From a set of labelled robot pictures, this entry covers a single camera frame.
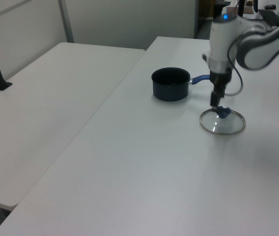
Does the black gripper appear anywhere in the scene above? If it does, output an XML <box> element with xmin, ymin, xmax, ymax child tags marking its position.
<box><xmin>208</xmin><ymin>70</ymin><xmax>233</xmax><ymax>110</ymax></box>

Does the glass lid with blue knob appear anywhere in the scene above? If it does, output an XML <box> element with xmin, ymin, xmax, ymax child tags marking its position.
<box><xmin>199</xmin><ymin>105</ymin><xmax>246</xmax><ymax>135</ymax></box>

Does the dark blue saucepan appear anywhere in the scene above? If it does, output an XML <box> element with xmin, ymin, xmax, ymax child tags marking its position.
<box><xmin>151</xmin><ymin>67</ymin><xmax>211</xmax><ymax>102</ymax></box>

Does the black computer keyboard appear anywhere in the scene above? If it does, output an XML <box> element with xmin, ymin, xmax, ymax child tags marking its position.
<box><xmin>257</xmin><ymin>8</ymin><xmax>279</xmax><ymax>26</ymax></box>

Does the white side table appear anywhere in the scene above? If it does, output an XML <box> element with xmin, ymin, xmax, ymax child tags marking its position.
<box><xmin>0</xmin><ymin>42</ymin><xmax>146</xmax><ymax>212</ymax></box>

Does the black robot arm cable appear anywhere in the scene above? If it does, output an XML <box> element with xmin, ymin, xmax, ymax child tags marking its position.
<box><xmin>226</xmin><ymin>34</ymin><xmax>245</xmax><ymax>96</ymax></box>

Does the aluminium partition post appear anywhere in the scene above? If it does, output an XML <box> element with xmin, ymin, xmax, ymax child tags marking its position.
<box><xmin>57</xmin><ymin>0</ymin><xmax>75</xmax><ymax>43</ymax></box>

